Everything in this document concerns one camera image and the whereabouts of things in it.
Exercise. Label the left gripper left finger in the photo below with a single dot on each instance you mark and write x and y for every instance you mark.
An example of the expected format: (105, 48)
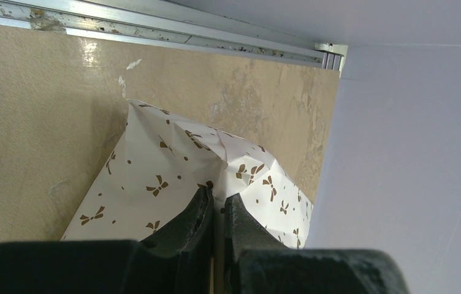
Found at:
(178, 255)

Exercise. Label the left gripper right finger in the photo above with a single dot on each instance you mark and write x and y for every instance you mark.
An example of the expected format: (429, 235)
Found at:
(253, 262)

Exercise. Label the white patterned paper bag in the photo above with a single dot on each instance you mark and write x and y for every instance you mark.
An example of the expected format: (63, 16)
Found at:
(159, 163)

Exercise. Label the aluminium frame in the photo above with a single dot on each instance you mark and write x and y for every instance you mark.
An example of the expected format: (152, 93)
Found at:
(169, 25)

